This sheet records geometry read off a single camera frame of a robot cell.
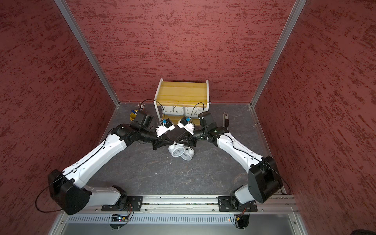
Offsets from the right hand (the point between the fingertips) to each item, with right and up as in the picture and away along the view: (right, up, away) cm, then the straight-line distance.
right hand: (178, 142), depth 74 cm
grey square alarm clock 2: (+8, +17, +15) cm, 24 cm away
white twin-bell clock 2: (+5, -8, +9) cm, 14 cm away
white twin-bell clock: (-1, -4, -1) cm, 4 cm away
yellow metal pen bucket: (-34, +15, +26) cm, 46 cm away
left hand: (-4, -1, -2) cm, 4 cm away
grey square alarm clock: (-5, +18, +15) cm, 24 cm away
